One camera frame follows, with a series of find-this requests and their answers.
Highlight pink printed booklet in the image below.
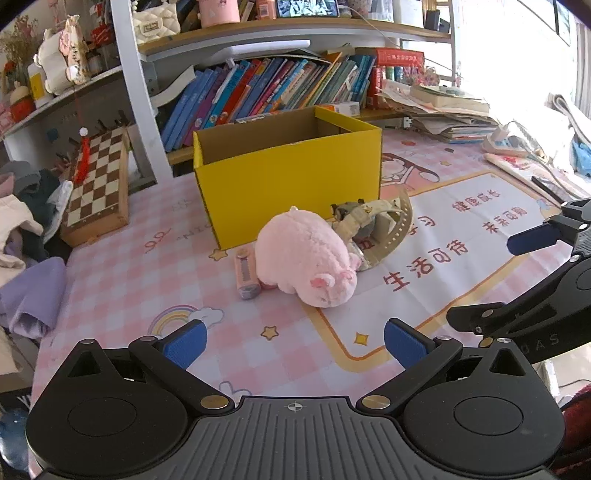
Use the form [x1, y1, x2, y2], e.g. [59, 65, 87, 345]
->
[485, 152, 583, 204]

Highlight beige wrist watch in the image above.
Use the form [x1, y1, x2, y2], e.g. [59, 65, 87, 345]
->
[331, 188, 413, 271]

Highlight pink container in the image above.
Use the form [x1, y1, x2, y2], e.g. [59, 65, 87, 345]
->
[198, 0, 241, 27]

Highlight white desk shelf unit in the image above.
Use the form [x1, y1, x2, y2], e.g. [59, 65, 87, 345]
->
[0, 0, 455, 185]

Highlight red tassel ornament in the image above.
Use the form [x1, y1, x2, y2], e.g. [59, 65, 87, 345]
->
[71, 127, 93, 185]

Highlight stack of papers and books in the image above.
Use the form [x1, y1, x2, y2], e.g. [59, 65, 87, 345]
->
[379, 78, 502, 144]

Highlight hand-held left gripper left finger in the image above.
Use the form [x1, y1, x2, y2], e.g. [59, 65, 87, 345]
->
[58, 319, 235, 417]

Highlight small white orange box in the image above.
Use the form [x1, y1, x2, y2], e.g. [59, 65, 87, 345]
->
[318, 102, 361, 117]

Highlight row of colourful books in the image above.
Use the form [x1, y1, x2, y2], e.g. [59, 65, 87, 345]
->
[159, 54, 377, 153]

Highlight white quilted bag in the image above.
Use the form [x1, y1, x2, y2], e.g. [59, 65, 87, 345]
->
[132, 2, 182, 45]

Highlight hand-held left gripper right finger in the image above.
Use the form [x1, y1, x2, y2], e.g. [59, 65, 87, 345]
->
[355, 318, 532, 417]

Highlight thick red dictionary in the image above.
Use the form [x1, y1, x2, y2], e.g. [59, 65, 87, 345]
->
[367, 47, 426, 109]

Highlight pink plush pig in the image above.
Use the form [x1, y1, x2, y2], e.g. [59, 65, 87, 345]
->
[255, 206, 362, 308]

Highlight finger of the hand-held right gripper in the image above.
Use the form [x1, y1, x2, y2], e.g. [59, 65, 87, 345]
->
[507, 198, 591, 257]
[447, 257, 591, 340]

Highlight pile of clothes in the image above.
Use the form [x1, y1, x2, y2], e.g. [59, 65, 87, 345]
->
[0, 161, 75, 268]

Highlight black framed screen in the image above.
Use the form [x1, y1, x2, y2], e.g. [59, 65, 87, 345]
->
[276, 0, 341, 18]

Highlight purple garment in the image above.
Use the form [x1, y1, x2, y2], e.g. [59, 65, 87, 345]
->
[0, 256, 68, 340]

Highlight pink checked desktop mat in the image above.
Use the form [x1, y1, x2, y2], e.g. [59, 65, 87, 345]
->
[28, 127, 591, 462]

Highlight red jar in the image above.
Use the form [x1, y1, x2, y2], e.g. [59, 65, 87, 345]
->
[9, 83, 37, 123]

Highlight white light bar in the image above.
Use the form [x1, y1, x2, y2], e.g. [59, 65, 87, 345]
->
[139, 39, 312, 63]

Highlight white bedding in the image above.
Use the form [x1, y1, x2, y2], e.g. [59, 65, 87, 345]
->
[547, 92, 591, 176]

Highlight wooden chessboard box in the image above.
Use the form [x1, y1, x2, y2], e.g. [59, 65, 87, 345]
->
[60, 126, 132, 247]

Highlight white plush ornament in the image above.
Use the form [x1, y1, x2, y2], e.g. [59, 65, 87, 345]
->
[34, 16, 90, 95]

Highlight yellow cardboard box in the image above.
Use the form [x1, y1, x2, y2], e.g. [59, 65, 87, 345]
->
[192, 105, 383, 250]

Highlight small pink tube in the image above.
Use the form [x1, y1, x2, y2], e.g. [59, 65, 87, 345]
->
[235, 247, 262, 301]

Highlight white power strip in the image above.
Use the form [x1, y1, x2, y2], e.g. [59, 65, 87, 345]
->
[482, 121, 532, 158]

